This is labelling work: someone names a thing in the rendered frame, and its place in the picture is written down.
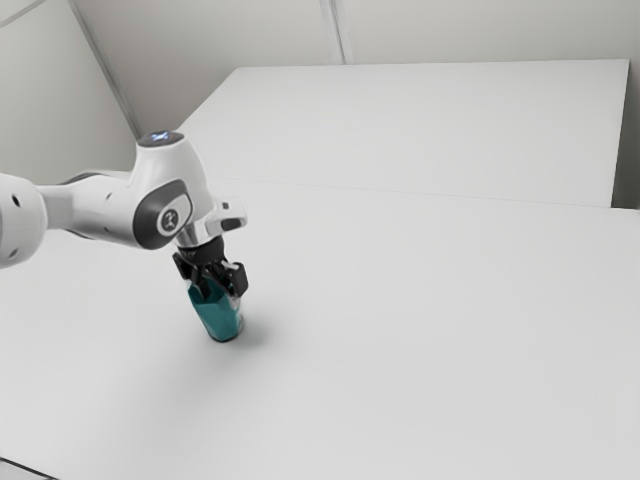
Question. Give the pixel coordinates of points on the teal faceted mug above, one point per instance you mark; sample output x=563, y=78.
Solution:
x=219, y=317

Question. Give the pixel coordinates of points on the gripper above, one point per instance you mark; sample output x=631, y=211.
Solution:
x=204, y=257

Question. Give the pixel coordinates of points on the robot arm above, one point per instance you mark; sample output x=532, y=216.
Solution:
x=155, y=175

